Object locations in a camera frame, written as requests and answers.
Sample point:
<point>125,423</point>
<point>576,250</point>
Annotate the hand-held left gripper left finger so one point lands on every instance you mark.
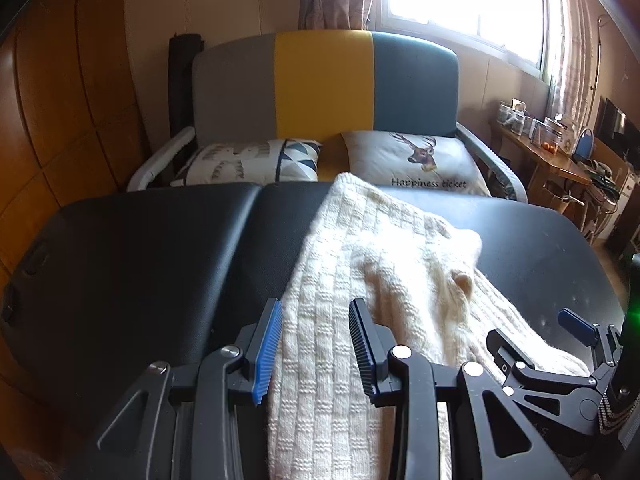
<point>267,355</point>

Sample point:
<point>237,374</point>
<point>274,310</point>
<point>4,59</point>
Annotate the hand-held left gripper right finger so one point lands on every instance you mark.
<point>361,352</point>

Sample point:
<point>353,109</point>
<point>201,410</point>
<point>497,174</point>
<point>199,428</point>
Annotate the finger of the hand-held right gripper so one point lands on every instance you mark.
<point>575,321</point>
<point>550,395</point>

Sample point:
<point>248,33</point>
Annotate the cream knit sweater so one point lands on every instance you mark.
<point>340,260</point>

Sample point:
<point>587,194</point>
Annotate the black padded folding table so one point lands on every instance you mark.
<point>150,260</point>

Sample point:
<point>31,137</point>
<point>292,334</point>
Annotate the wooden side desk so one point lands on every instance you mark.
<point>550,160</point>

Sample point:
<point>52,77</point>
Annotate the blue chair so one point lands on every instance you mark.
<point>584,145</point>

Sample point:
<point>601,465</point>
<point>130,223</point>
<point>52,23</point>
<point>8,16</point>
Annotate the deer print pillow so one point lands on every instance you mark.
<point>380,160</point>

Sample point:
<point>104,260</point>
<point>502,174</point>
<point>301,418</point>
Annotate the geometric print pillow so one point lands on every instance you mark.
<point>240,162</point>

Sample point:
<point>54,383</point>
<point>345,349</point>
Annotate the clear plastic container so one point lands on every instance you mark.
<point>555,127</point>

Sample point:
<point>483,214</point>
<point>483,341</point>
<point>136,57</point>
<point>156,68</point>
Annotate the glass jar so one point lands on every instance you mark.
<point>519,122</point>
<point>505,112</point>

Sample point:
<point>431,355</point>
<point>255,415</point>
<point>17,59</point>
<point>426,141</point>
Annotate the black monitor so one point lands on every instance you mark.
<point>612,117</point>

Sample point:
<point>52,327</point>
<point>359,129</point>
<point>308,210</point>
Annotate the sheer striped curtain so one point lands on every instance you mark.
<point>575,60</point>

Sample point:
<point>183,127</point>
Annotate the grey yellow teal sofa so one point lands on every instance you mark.
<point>325,85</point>

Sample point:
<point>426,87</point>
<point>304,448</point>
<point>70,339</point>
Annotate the black rolled mat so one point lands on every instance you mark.
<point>180,85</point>

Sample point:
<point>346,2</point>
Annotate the wooden wardrobe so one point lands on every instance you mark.
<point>75,110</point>

